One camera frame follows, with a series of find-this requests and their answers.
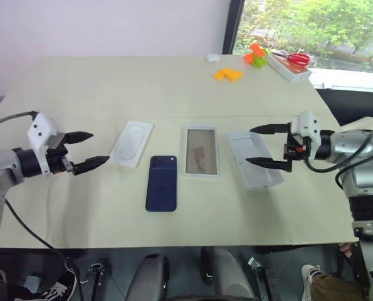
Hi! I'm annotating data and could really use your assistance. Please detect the white window sill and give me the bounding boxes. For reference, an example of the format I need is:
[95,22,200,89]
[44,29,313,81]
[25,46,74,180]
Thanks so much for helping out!
[307,66,373,92]

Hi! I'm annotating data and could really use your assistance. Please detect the small metal bracket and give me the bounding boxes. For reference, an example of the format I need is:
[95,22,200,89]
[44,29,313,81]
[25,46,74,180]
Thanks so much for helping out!
[246,256,273,301]
[87,262,106,301]

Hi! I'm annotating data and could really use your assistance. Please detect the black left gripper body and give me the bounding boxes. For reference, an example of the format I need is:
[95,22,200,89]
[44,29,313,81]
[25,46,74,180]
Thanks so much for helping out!
[45,133,77,176]

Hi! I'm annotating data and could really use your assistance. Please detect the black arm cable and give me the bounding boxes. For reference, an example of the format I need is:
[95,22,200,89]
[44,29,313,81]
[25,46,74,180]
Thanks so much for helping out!
[0,110,78,283]
[303,130,373,191]

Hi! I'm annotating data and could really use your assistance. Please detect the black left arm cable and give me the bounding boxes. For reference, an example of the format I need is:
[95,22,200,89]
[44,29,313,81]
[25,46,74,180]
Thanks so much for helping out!
[0,110,78,283]

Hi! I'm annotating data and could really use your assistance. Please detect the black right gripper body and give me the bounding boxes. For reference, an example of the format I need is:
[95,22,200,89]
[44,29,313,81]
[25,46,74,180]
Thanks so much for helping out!
[283,131,310,173]

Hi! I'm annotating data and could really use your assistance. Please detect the flat white box orange print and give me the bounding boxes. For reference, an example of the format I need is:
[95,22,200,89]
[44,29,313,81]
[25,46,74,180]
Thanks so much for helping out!
[267,51,313,83]

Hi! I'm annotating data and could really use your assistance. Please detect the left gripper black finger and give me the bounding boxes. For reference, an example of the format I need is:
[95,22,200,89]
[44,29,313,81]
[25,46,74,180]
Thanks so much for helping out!
[73,155,111,176]
[65,131,95,146]

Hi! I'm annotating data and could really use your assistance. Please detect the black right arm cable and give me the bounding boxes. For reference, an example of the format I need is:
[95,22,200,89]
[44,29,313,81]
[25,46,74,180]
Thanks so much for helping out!
[303,130,373,191]

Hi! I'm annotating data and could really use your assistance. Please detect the yellow building blocks piece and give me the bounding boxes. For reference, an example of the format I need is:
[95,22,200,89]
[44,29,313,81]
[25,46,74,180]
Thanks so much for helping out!
[212,66,244,83]

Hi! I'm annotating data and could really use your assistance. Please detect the dark rounded grey shape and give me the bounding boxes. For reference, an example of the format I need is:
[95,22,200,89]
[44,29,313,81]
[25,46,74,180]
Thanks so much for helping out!
[137,253,170,301]
[200,246,256,301]

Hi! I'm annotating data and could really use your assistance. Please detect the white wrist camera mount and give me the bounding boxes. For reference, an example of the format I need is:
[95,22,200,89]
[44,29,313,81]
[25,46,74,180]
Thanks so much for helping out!
[27,112,65,177]
[291,110,322,161]

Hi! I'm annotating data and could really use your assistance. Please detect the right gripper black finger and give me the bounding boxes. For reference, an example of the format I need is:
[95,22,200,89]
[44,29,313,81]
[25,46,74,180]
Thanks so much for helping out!
[250,122,292,137]
[245,157,292,172]

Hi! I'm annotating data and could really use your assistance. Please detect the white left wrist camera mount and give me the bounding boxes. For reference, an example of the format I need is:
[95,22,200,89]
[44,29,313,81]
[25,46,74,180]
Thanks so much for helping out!
[27,112,65,177]

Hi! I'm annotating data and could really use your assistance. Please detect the black window frame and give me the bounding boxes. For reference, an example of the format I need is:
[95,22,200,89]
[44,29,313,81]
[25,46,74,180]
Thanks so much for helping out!
[221,0,245,56]

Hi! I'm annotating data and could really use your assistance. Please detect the green trees outside window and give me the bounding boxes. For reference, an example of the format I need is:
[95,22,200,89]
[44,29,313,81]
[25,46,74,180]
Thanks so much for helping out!
[235,0,373,69]

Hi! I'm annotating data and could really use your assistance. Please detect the orange and green block toy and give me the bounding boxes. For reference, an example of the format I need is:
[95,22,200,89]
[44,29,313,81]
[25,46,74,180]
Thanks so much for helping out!
[243,43,270,68]

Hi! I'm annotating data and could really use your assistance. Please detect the white moulded box insert tray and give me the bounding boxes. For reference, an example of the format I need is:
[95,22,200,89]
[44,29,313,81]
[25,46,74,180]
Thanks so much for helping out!
[109,120,156,169]

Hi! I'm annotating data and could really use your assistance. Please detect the dark blue smartphone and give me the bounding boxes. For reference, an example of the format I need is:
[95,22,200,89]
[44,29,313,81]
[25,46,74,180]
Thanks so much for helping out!
[145,154,179,214]

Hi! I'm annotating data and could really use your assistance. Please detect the brown trouser leg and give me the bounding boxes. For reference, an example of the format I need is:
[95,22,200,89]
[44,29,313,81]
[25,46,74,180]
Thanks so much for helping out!
[310,272,369,301]

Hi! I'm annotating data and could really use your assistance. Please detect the white phone box lid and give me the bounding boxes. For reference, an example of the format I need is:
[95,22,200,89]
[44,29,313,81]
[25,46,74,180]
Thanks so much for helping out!
[226,129,285,191]

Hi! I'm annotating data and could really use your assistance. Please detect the red handled scissors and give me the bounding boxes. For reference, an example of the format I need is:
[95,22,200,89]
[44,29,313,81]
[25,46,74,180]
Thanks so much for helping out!
[271,51,312,68]

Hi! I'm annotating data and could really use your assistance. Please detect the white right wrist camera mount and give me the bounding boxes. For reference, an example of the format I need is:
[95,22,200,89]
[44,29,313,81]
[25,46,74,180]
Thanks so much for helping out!
[291,110,322,161]

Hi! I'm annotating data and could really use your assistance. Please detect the white phone box base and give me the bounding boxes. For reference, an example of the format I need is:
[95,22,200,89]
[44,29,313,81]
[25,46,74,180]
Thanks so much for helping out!
[181,125,222,179]

